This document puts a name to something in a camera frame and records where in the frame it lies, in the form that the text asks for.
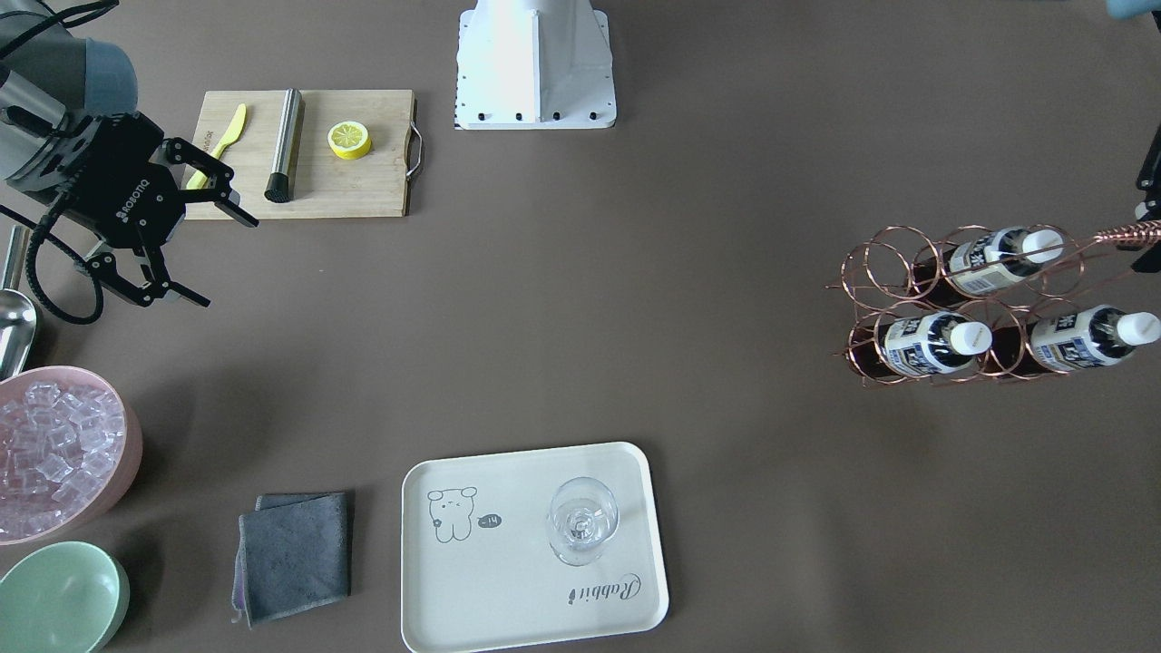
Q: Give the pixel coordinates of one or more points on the grey folded cloth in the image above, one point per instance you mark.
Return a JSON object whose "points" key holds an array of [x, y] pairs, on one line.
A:
{"points": [[294, 555]]}

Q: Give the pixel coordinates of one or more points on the steel muddler black tip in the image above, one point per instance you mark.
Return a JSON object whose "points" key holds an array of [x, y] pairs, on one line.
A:
{"points": [[279, 188]]}

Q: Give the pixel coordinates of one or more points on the steel ice scoop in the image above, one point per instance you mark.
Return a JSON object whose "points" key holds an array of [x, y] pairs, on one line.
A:
{"points": [[19, 317]]}

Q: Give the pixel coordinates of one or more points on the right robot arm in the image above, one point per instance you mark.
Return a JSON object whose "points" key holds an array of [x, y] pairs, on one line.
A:
{"points": [[52, 77]]}

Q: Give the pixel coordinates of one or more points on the tea bottle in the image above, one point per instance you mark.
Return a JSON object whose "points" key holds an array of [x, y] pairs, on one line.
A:
{"points": [[1086, 339], [985, 266], [932, 344]]}

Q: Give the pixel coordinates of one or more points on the copper wire bottle basket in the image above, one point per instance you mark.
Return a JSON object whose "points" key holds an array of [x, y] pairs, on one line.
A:
{"points": [[877, 277]]}

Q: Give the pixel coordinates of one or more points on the tea bottle lower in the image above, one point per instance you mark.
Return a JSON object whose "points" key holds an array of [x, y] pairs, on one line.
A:
{"points": [[932, 344]]}

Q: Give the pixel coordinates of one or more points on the half lemon slice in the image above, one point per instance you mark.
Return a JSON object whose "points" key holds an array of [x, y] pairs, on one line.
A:
{"points": [[349, 140]]}

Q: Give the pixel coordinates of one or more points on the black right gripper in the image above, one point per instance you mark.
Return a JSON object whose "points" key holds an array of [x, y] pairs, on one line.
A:
{"points": [[116, 189]]}

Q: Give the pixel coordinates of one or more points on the green bowl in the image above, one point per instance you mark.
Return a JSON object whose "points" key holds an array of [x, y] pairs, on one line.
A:
{"points": [[66, 597]]}

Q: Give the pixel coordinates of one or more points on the pink bowl of ice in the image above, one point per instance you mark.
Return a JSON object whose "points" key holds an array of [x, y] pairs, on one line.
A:
{"points": [[71, 449]]}

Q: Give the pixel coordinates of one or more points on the cream rabbit tray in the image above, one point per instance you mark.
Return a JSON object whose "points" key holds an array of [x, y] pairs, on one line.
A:
{"points": [[481, 565]]}

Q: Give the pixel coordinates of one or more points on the tea bottle upper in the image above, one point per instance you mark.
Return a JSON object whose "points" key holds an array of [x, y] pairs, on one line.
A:
{"points": [[985, 266]]}

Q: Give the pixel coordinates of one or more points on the bamboo cutting board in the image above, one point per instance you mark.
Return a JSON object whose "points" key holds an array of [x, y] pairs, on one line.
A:
{"points": [[322, 185]]}

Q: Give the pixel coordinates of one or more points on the clear wine glass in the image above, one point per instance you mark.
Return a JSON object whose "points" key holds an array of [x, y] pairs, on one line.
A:
{"points": [[582, 519]]}

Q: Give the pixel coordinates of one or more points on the yellow plastic knife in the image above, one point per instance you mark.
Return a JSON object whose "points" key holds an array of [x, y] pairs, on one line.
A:
{"points": [[230, 136]]}

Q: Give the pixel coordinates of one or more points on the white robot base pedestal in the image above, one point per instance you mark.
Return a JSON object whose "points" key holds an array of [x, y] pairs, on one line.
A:
{"points": [[534, 65]]}

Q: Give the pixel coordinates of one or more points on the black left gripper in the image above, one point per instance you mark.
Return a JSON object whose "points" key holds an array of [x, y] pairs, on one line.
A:
{"points": [[1152, 172]]}

